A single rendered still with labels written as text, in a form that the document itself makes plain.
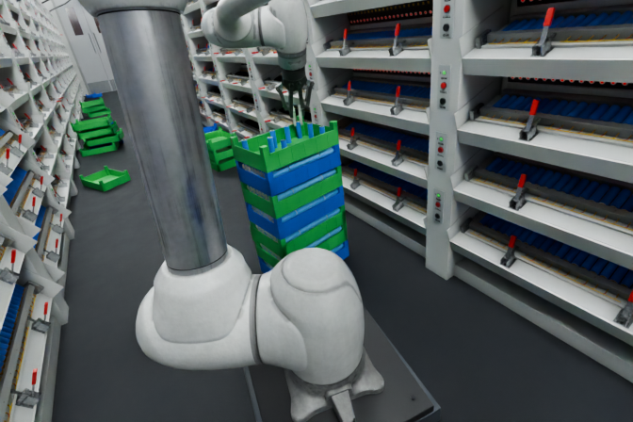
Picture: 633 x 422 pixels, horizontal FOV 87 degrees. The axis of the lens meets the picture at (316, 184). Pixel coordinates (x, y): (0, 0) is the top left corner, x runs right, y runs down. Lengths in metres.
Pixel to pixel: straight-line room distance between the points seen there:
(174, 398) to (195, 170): 0.75
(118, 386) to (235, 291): 0.71
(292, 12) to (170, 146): 0.60
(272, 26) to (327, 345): 0.79
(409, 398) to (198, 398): 0.59
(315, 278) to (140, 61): 0.39
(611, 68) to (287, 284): 0.71
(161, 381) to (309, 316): 0.71
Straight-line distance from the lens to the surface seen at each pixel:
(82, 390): 1.30
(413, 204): 1.34
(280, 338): 0.59
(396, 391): 0.75
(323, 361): 0.62
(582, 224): 0.99
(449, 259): 1.25
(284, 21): 0.99
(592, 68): 0.86
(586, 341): 1.18
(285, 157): 1.02
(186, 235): 0.54
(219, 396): 1.08
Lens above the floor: 0.85
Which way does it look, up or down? 25 degrees down
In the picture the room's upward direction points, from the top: 7 degrees counter-clockwise
